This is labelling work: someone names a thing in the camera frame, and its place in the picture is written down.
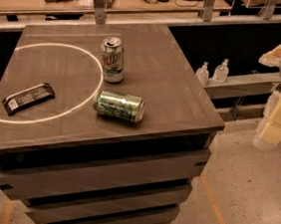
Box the sanitizer bottle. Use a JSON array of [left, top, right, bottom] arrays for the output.
[[195, 62, 209, 86], [212, 59, 229, 83]]

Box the grey table cabinet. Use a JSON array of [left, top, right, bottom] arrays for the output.
[[0, 24, 224, 224]]

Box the metal rail post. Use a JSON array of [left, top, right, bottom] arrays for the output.
[[93, 0, 106, 25]]

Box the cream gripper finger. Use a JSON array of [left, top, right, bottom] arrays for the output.
[[252, 90, 281, 148], [258, 45, 281, 68]]

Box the right sanitizer bottle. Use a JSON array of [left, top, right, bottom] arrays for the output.
[[212, 59, 229, 83]]

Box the white 7up can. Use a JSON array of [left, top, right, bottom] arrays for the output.
[[100, 36, 124, 83]]

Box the left sanitizer bottle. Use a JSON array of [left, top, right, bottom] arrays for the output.
[[195, 62, 209, 86]]

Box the green soda can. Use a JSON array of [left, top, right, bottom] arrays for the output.
[[93, 91, 144, 123]]

